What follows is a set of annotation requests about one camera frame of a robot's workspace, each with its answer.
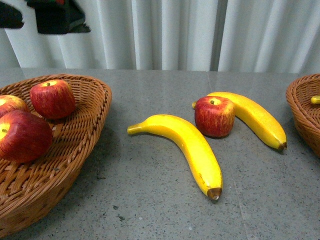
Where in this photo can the red apple with yellow side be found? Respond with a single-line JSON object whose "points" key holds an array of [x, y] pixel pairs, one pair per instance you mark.
{"points": [[214, 116]]}

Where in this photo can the yellow banana near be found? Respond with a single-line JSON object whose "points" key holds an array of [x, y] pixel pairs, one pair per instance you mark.
{"points": [[202, 162]]}

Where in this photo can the yellow banana far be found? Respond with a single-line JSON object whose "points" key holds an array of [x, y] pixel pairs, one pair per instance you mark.
{"points": [[258, 119]]}

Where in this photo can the red apple back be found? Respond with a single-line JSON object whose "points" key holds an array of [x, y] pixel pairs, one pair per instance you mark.
{"points": [[53, 99]]}

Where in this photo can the white pleated curtain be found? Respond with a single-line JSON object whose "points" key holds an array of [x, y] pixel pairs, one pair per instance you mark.
{"points": [[257, 36]]}

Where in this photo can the brown wicker basket right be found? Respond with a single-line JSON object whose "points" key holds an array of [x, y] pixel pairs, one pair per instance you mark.
{"points": [[306, 115]]}

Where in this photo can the dark object on curtain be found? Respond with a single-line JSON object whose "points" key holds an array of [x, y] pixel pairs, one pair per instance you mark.
{"points": [[53, 17]]}

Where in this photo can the red apple front left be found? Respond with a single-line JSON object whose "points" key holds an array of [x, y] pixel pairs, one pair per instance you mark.
{"points": [[9, 103]]}

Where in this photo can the yellow banana in basket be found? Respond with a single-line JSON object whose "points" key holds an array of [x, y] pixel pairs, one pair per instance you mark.
{"points": [[315, 100]]}

